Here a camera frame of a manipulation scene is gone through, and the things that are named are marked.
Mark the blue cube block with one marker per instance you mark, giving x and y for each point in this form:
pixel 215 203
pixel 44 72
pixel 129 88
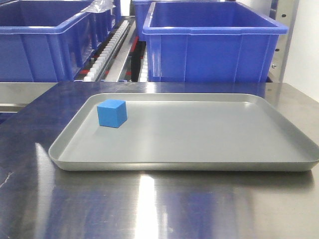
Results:
pixel 112 113

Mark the blue bin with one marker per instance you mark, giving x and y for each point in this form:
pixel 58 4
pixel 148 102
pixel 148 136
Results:
pixel 45 40
pixel 107 21
pixel 140 15
pixel 209 41

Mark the clear plastic bag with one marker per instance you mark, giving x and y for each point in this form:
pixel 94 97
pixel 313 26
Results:
pixel 99 6

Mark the steel shelf upright post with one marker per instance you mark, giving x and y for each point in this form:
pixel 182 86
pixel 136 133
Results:
pixel 286 14

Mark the blue bin front right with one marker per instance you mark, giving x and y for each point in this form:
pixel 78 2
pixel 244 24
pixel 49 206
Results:
pixel 209 41

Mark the blue bin front left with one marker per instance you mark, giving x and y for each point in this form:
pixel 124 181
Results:
pixel 45 40

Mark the blue bin rear left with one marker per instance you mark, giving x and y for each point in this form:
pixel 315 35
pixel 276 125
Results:
pixel 107 21

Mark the blue bin rear right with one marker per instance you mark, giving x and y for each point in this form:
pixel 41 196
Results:
pixel 140 15

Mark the grey metal tray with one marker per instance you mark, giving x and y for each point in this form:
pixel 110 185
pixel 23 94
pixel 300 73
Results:
pixel 175 131

